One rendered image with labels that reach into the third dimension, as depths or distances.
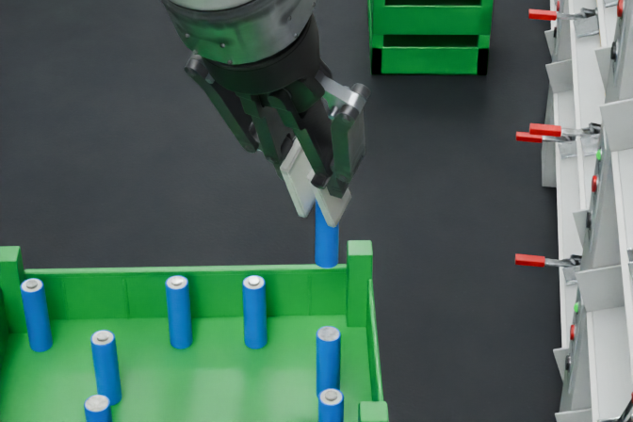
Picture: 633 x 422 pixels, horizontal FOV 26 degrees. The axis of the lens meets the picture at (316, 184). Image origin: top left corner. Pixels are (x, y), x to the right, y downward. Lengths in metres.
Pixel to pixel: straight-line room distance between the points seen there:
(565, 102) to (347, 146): 1.13
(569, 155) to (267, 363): 0.88
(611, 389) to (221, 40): 0.61
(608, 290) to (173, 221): 0.88
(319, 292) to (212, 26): 0.39
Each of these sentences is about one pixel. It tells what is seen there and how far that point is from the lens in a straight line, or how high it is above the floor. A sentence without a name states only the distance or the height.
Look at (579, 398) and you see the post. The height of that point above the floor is 0.24.
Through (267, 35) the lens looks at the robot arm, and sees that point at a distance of 0.80.
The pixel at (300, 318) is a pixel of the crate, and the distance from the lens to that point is 1.14.
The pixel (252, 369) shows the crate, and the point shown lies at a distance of 1.10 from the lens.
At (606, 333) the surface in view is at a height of 0.36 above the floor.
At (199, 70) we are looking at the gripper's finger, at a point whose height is 0.77.
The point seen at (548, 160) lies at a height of 0.05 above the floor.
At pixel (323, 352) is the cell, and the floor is 0.54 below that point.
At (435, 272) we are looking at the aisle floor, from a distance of 1.95.
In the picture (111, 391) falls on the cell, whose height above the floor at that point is 0.50.
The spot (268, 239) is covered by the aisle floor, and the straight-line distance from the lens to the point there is 2.00.
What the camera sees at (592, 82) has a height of 0.37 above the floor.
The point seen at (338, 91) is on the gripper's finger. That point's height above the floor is 0.78.
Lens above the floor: 1.24
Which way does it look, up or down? 36 degrees down
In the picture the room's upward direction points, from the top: straight up
